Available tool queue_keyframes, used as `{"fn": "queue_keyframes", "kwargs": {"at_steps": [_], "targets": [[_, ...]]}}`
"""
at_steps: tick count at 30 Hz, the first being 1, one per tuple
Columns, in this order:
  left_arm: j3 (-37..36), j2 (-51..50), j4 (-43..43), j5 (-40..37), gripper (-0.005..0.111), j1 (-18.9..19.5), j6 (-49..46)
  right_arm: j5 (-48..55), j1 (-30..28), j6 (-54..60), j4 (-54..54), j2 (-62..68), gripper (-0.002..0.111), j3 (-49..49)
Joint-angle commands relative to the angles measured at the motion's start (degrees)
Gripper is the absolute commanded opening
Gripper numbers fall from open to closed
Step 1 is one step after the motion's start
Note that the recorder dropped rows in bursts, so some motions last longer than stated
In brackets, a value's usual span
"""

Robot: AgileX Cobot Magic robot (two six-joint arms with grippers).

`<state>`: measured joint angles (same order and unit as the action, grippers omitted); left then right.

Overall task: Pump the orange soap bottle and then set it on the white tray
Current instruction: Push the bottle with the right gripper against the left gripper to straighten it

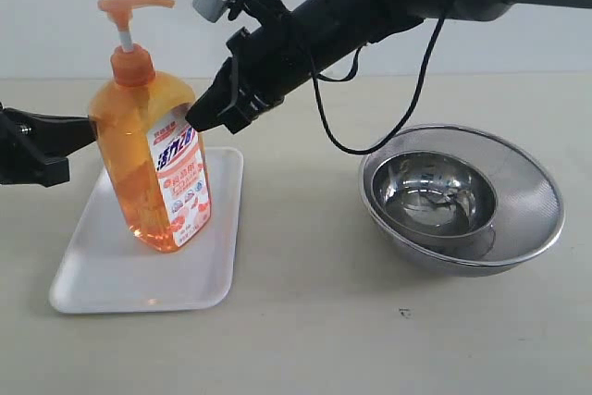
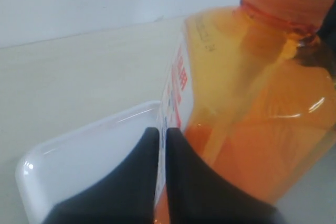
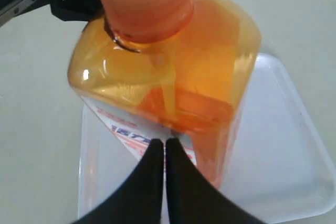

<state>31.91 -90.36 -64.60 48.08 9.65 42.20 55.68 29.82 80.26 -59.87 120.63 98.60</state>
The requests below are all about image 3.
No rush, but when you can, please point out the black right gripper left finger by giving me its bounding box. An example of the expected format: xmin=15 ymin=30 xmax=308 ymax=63
xmin=75 ymin=139 xmax=163 ymax=224

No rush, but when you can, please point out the white rectangular plastic tray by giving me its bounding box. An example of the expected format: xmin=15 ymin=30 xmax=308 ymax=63
xmin=78 ymin=54 xmax=335 ymax=223

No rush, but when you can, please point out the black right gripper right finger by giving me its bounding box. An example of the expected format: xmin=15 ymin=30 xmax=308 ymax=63
xmin=165 ymin=138 xmax=262 ymax=224

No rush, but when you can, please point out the orange dish soap pump bottle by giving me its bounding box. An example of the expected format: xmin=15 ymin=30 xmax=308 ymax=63
xmin=67 ymin=0 xmax=261 ymax=188

